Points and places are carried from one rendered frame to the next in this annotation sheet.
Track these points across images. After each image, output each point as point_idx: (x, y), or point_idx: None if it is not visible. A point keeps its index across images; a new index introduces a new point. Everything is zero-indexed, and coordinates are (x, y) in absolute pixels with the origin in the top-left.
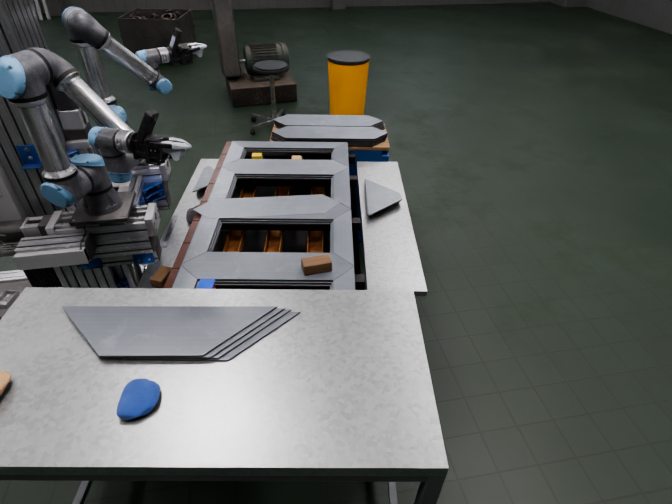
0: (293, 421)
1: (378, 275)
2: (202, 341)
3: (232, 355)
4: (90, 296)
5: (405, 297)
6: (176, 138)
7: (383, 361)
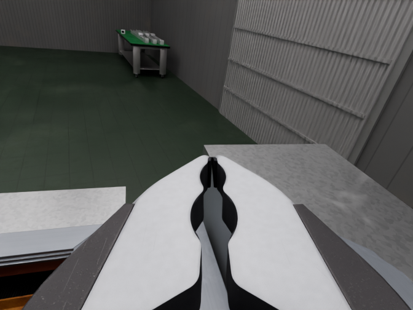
0: (367, 196)
1: (98, 219)
2: (389, 280)
3: (365, 248)
4: None
5: (214, 148)
6: (126, 238)
7: (283, 159)
